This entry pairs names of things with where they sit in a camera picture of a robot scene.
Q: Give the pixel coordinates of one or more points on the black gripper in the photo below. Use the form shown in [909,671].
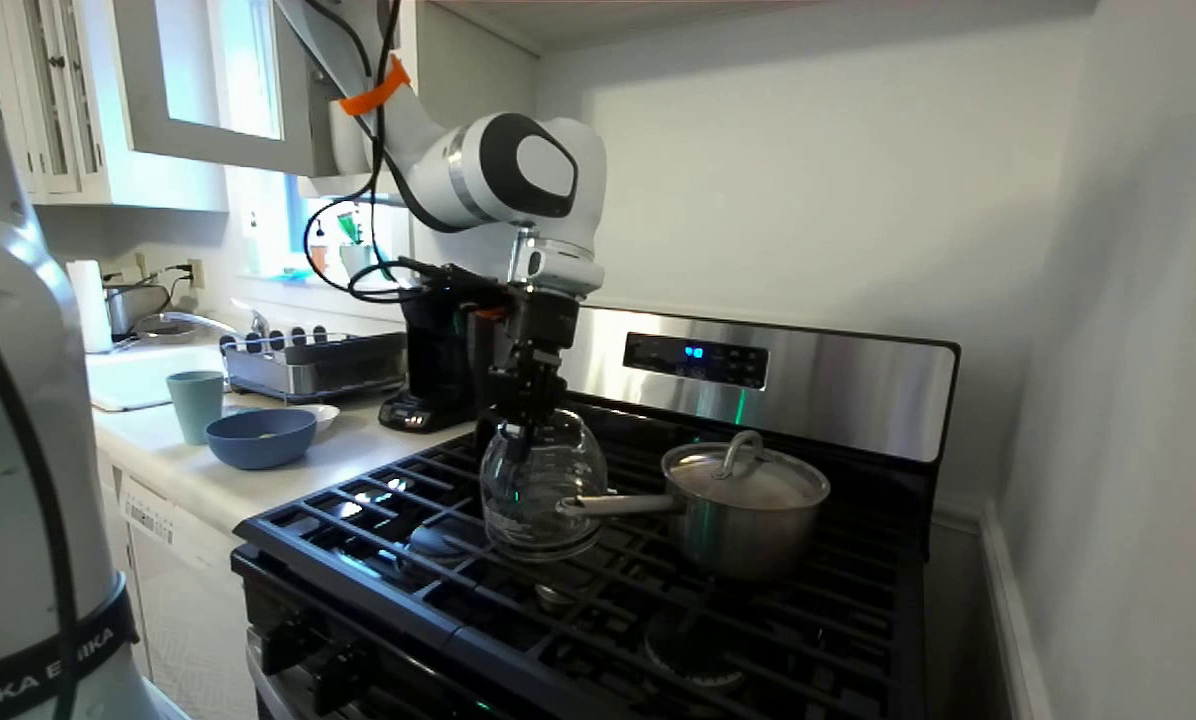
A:
[540,321]

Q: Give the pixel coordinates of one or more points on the clear glass kettle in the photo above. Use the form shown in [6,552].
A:
[540,487]

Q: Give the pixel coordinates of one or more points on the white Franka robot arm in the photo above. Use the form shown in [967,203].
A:
[518,166]

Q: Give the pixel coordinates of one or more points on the black coffee maker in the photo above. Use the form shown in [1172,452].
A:
[436,367]

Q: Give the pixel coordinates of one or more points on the white bowl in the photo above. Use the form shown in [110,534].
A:
[326,412]

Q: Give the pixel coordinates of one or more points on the steel dish rack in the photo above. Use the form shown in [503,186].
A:
[308,367]

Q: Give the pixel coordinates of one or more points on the potted plant in white pot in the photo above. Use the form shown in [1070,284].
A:
[349,242]

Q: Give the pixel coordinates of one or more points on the steel saucepan with lid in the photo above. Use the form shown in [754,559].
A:
[750,512]

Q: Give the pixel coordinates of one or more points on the blue bowl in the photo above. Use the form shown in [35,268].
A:
[261,440]

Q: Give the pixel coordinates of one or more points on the black gas stove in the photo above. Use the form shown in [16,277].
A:
[810,385]

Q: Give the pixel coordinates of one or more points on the white framed window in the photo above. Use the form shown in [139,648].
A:
[261,224]

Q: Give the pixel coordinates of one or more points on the teal cup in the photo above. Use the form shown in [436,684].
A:
[198,401]

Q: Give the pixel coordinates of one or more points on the white sink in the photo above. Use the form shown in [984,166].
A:
[143,376]

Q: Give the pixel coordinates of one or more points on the white base cabinet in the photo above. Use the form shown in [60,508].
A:
[190,601]

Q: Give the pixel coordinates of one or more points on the steel stock pot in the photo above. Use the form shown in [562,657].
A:
[134,307]

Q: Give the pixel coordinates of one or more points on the glass cabinet door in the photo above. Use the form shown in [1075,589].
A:
[211,81]

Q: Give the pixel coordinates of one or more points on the paper towel roll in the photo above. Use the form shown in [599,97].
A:
[95,307]

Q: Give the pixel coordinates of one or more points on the white glazed corner cabinet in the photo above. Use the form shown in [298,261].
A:
[60,120]

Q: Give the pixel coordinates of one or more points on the wall power outlet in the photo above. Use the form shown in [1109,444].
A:
[190,274]

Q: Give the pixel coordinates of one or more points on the white open wall cabinet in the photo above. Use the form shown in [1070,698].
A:
[220,135]

